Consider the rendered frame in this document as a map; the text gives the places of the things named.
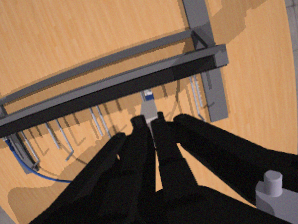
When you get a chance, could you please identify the blue patch cable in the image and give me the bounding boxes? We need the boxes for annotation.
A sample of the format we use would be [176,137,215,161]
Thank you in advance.
[9,145,72,183]

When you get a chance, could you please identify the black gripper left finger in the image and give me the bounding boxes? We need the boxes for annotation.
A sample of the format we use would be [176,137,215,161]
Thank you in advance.
[28,101,156,224]

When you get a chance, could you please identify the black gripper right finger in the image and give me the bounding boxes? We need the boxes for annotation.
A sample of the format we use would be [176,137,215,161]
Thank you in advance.
[148,99,298,224]

